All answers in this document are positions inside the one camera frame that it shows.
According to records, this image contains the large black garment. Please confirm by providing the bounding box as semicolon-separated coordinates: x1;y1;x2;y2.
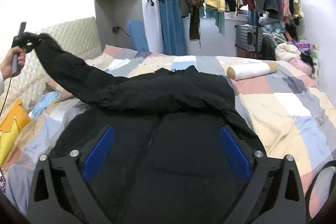
18;33;264;223

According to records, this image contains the person's left hand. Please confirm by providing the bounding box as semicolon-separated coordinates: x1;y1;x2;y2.
1;46;26;80

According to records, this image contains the grey pillow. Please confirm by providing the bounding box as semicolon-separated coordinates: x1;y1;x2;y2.
6;164;34;215

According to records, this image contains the cream quilted headboard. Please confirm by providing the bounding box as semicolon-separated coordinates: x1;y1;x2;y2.
0;16;103;117

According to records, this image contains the light blue cloth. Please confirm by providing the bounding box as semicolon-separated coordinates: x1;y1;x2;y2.
29;92;60;119

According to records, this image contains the blue padded chair back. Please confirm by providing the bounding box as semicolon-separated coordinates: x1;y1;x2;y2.
127;20;149;52

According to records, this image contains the white cylindrical bolster pillow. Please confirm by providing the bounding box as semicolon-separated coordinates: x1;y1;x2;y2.
226;61;277;81

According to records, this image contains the blue curtain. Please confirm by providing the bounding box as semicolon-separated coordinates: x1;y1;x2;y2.
159;0;187;56

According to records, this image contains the cream plush bundle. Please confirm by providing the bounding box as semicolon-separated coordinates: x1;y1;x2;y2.
274;43;301;62

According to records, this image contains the grey metal radiator rack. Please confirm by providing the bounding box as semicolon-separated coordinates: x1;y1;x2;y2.
235;24;263;53

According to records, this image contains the teal hanging cloth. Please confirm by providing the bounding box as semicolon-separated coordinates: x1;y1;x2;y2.
199;5;226;35

